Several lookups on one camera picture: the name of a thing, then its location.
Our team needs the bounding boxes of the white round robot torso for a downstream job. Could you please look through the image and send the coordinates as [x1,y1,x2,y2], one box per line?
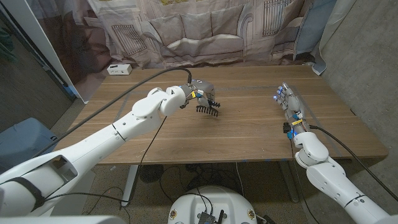
[167,185,258,224]

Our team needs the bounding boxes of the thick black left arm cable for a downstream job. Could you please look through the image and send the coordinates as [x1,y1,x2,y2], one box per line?
[30,67,193,159]

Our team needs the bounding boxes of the grey table leg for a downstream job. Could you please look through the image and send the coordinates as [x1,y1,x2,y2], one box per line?
[278,161,300,203]

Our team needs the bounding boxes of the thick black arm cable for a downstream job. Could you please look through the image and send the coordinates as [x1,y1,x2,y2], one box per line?
[30,67,193,159]
[309,124,398,202]

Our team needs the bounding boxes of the white robot shoulder housing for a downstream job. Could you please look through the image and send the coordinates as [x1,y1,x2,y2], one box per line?
[0,215,127,224]

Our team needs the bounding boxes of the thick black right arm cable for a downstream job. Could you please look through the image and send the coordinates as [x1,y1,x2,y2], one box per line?
[309,124,398,202]

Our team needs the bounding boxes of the white power strip box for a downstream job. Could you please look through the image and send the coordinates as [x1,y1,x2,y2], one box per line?
[106,63,132,76]

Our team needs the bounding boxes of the black round floor fan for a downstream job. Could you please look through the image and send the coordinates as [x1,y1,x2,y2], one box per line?
[139,164,165,184]

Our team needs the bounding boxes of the white table leg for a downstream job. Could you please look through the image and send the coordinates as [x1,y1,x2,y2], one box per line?
[120,164,139,207]

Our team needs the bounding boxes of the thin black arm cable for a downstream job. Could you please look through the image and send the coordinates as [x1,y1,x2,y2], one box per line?
[42,115,169,207]
[289,139,318,224]

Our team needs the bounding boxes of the black floor cable bundle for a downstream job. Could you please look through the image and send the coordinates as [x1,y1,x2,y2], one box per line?
[158,162,246,205]

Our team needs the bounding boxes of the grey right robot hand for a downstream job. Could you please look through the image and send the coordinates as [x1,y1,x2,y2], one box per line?
[272,82,311,136]

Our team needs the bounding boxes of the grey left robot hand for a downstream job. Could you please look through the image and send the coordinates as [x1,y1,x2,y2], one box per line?
[181,78,216,108]

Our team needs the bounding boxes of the printed sofa backdrop cloth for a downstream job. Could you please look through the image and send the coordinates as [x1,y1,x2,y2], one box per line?
[86,0,357,77]

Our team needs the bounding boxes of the black device on torso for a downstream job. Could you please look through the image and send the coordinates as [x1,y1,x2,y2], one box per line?
[197,210,225,224]

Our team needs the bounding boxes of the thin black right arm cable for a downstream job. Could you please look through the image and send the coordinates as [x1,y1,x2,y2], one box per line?
[289,139,318,224]

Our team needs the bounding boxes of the blue plastic bin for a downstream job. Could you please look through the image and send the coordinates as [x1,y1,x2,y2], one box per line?
[0,117,60,170]

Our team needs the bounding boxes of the black power adapter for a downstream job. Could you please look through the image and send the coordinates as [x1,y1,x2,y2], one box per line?
[256,213,277,224]

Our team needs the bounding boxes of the black claw hair clip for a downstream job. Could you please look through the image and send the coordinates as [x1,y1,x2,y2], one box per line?
[195,99,221,118]

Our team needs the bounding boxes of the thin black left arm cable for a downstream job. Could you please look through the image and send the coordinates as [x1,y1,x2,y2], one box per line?
[42,115,169,207]

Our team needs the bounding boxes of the white-edged dark panel board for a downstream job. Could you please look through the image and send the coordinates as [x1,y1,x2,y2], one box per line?
[0,0,114,104]

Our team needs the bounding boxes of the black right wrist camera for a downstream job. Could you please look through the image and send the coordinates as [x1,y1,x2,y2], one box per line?
[282,122,294,140]

